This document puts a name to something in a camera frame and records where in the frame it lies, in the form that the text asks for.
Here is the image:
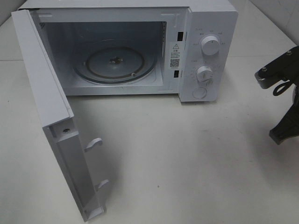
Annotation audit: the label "white microwave oven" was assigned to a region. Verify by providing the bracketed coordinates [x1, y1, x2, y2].
[17, 0, 238, 102]

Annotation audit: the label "white warning label sticker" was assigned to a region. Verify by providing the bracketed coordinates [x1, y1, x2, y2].
[169, 42, 182, 69]

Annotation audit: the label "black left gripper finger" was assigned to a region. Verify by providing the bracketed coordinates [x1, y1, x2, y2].
[269, 127, 294, 145]

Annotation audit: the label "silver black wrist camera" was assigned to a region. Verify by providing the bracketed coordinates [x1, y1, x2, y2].
[255, 46, 299, 89]

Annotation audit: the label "black camera cable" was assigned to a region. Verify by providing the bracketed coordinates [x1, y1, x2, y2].
[272, 78, 292, 97]

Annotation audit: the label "round white door button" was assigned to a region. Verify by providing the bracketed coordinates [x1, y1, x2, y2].
[192, 87, 207, 99]

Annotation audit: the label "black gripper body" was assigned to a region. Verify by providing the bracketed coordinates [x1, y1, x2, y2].
[274, 86, 299, 138]

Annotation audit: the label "white microwave knob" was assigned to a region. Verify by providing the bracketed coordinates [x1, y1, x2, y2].
[201, 35, 220, 56]
[196, 66, 214, 82]

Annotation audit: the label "glass microwave turntable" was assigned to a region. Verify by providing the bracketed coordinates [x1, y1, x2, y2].
[72, 39, 157, 84]

